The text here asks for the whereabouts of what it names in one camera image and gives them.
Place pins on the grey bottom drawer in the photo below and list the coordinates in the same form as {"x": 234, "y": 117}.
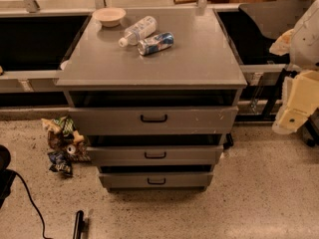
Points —
{"x": 155, "y": 180}

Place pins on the clear plastic water bottle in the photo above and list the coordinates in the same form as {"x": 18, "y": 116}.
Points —
{"x": 139, "y": 31}

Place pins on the right metal shelf frame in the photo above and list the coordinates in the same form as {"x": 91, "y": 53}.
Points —
{"x": 263, "y": 71}

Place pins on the beige paper bowl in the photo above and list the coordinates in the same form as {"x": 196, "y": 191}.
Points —
{"x": 109, "y": 17}

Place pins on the dark blue snack bag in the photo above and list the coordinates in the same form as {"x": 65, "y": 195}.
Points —
{"x": 60, "y": 162}

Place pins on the brown snack bag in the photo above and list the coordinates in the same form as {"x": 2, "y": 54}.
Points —
{"x": 73, "y": 145}

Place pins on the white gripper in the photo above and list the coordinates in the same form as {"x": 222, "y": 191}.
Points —
{"x": 306, "y": 40}

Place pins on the blue silver soda can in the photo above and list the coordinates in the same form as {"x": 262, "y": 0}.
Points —
{"x": 155, "y": 43}

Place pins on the grey middle drawer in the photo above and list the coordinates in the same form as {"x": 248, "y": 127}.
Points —
{"x": 154, "y": 155}

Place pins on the grey three-drawer cabinet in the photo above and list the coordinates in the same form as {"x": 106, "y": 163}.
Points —
{"x": 198, "y": 70}

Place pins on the metal shelf frame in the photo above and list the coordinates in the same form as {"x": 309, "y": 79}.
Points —
{"x": 263, "y": 71}
{"x": 33, "y": 47}

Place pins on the grey drawer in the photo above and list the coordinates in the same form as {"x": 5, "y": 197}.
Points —
{"x": 143, "y": 121}
{"x": 154, "y": 155}
{"x": 155, "y": 180}

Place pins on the grey top drawer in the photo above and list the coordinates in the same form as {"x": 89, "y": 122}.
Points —
{"x": 143, "y": 121}

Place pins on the left metal shelf frame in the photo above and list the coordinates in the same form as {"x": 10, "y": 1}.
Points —
{"x": 33, "y": 47}

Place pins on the black device at left edge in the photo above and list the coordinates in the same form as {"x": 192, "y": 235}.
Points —
{"x": 7, "y": 176}

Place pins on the wooden stick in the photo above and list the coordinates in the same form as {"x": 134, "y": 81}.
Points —
{"x": 183, "y": 1}

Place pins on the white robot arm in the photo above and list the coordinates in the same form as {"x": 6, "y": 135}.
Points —
{"x": 304, "y": 47}

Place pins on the green striped snack bag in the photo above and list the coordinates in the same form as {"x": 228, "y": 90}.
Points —
{"x": 63, "y": 125}

